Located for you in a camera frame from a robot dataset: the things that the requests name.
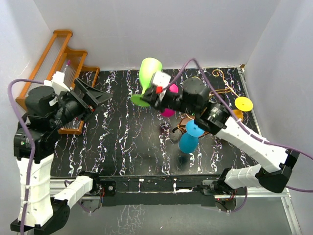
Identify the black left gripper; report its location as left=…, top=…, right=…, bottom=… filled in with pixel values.
left=49, top=78, right=112, bottom=128

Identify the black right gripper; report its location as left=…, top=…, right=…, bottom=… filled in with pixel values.
left=139, top=91, right=198, bottom=118

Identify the green wine glass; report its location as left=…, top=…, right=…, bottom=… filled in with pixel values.
left=131, top=57, right=162, bottom=107

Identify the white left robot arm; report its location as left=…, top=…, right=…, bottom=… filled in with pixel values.
left=8, top=71, right=112, bottom=235

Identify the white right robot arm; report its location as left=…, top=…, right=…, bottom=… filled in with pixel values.
left=143, top=71, right=299, bottom=194

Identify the pink wine glass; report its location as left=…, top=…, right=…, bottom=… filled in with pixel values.
left=161, top=84, right=179, bottom=118

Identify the blue wine glass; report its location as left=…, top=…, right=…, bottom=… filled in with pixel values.
left=179, top=120, right=204, bottom=154

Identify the orange wine glass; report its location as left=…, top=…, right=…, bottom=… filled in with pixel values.
left=232, top=96, right=253, bottom=121

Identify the pink capped marker pen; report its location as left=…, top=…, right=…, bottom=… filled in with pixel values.
left=63, top=60, right=71, bottom=73

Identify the wooden tiered shelf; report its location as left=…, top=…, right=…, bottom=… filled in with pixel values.
left=16, top=29, right=100, bottom=135

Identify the gold wire wine glass rack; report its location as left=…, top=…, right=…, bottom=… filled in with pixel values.
left=172, top=69, right=242, bottom=135

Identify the aluminium frame rail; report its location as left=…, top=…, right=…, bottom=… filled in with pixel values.
left=51, top=70, right=299, bottom=235

